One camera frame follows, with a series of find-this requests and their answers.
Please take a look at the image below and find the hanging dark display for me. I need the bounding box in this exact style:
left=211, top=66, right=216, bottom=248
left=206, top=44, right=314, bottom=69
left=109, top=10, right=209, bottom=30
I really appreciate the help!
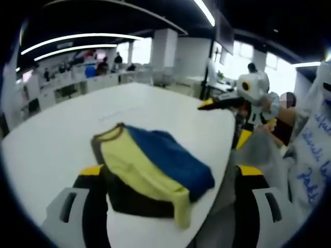
left=214, top=11, right=235, bottom=55

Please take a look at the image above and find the yellow blue grey garment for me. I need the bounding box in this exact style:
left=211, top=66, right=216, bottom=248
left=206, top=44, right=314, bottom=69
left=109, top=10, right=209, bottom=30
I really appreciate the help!
left=90, top=123, right=215, bottom=229

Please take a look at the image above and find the light blue wristband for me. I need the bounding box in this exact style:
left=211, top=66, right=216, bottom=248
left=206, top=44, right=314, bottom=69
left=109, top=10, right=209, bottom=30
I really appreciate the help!
left=261, top=92, right=281, bottom=114

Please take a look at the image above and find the black office chair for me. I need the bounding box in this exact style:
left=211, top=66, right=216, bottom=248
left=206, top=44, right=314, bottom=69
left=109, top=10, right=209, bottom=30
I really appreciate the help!
left=58, top=86, right=78, bottom=99

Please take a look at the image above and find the white counter cabinet row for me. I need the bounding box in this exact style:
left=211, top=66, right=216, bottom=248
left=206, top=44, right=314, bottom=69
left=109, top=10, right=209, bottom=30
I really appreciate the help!
left=23, top=71, right=153, bottom=109

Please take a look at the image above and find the black stand pole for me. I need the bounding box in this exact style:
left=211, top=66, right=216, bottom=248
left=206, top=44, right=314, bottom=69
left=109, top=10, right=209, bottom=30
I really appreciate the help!
left=201, top=40, right=216, bottom=101

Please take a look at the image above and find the long ceiling light strip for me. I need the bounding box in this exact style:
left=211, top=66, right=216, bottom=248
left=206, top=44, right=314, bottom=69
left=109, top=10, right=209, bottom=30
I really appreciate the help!
left=193, top=0, right=216, bottom=27
left=33, top=43, right=118, bottom=62
left=20, top=33, right=142, bottom=55

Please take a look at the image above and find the white chest device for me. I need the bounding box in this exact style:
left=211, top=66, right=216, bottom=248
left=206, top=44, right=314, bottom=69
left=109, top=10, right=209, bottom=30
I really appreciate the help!
left=310, top=60, right=331, bottom=109

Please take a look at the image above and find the white square pillar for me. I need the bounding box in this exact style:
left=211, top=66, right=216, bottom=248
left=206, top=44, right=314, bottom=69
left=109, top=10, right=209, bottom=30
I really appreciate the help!
left=151, top=27, right=179, bottom=75

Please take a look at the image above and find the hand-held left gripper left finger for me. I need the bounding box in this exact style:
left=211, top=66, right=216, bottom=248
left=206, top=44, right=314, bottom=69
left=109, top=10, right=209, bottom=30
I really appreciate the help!
left=40, top=164, right=109, bottom=248

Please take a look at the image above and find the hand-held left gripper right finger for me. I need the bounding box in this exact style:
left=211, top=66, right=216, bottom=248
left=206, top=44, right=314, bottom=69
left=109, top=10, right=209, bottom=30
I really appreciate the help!
left=233, top=164, right=308, bottom=248

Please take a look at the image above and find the white tall cabinet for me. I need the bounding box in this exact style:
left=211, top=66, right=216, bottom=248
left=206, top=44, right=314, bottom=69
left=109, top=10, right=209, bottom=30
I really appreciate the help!
left=25, top=76, right=41, bottom=98

